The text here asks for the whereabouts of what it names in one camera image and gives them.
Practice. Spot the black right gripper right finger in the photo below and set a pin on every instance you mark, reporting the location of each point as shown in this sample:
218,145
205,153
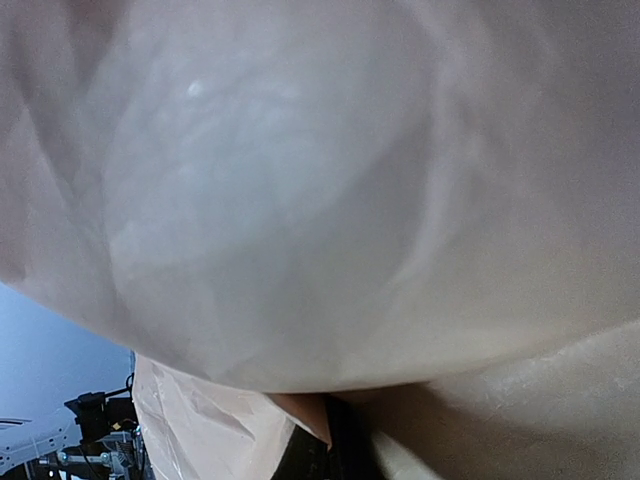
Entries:
352,455

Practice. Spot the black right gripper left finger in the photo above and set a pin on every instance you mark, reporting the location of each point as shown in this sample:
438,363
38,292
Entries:
305,458

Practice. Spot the peach wrapping paper sheet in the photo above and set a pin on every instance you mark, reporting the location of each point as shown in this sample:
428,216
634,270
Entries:
426,209

